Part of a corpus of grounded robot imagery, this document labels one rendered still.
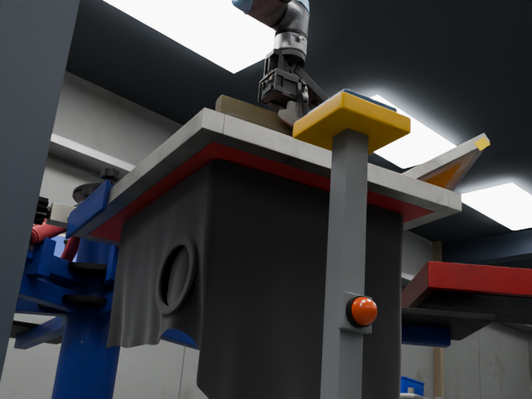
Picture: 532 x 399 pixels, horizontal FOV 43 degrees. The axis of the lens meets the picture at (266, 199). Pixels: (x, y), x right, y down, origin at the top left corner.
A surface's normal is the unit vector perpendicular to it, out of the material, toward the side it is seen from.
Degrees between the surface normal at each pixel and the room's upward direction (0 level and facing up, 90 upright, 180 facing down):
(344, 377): 90
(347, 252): 90
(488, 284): 90
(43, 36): 90
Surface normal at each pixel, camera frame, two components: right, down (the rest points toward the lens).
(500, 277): 0.01, -0.35
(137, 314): -0.81, -0.18
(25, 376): 0.70, -0.20
